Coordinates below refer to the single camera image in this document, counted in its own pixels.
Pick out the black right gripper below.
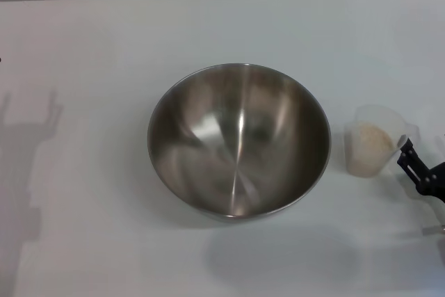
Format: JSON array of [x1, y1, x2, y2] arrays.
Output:
[[397, 138, 445, 204]]

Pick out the white rice grains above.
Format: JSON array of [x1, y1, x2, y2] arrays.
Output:
[[347, 121, 396, 176]]

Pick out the clear plastic measuring cup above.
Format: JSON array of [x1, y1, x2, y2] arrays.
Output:
[[343, 104, 421, 177]]

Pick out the stainless steel mixing bowl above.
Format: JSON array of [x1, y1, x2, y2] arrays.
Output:
[[147, 63, 332, 224]]

